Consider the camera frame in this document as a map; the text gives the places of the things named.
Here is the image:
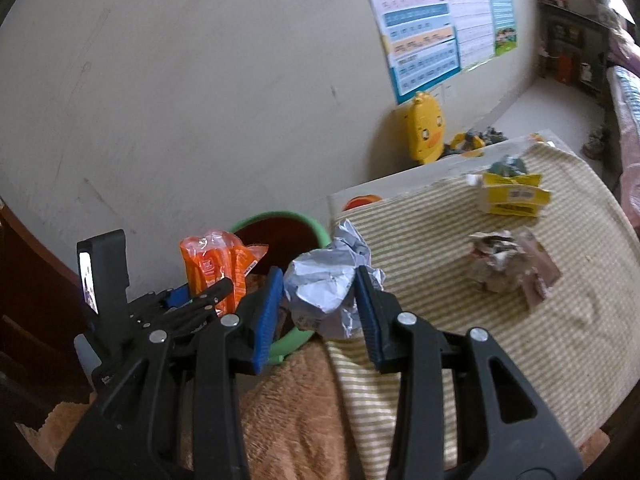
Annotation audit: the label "bed with plaid blanket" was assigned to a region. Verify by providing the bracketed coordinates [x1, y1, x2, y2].
[605, 65, 640, 231]

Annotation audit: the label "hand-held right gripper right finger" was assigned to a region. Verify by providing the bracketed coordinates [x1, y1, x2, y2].
[354, 265, 586, 480]

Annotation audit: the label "white low table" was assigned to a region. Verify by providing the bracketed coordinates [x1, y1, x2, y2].
[327, 130, 583, 216]

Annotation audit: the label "pink pillow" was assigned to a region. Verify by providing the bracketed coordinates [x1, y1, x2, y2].
[607, 10, 640, 66]

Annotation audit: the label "grey white wrapper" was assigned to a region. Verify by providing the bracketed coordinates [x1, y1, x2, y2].
[284, 219, 387, 340]

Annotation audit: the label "white chart poster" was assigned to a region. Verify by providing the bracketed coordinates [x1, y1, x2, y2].
[440, 0, 496, 72]

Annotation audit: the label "orange snack packet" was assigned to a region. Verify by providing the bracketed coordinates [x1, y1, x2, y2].
[179, 229, 270, 313]

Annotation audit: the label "dark wooden furniture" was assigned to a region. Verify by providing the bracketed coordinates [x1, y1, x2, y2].
[0, 200, 96, 411]

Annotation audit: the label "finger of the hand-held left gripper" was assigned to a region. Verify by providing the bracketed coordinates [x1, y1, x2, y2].
[164, 278, 235, 343]
[164, 285, 193, 311]

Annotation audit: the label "green bin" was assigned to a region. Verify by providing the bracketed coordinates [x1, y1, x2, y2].
[227, 210, 331, 366]

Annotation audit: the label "crumpled brown printed paper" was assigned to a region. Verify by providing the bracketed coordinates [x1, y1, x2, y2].
[467, 227, 562, 311]

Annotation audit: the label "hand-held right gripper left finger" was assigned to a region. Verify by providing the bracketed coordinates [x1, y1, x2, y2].
[55, 266, 285, 480]

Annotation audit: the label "beige striped mat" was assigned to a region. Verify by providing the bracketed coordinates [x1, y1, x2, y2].
[325, 142, 640, 471]

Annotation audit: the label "crumpled dark green wrapper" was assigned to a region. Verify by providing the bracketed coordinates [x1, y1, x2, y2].
[487, 156, 528, 178]

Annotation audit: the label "orange plush blanket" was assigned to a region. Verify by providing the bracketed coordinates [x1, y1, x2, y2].
[15, 340, 608, 480]

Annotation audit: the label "dark shoes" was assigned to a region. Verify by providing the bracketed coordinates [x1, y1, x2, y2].
[582, 127, 608, 161]

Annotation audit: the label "yellow duck toy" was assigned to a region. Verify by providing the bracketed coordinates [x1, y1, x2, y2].
[404, 91, 447, 163]

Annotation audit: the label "large blue chart poster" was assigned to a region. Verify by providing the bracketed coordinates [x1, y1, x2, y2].
[357, 0, 462, 106]

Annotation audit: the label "yellow black toy vehicle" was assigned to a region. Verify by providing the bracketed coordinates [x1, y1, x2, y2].
[445, 127, 508, 158]

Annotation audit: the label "dark shelf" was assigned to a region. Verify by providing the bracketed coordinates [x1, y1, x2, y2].
[540, 0, 608, 93]

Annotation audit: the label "yellow carton box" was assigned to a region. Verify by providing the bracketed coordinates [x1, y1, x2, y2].
[466, 170, 552, 218]

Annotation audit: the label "narrow blue green poster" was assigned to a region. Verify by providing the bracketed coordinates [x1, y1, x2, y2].
[482, 0, 518, 58]

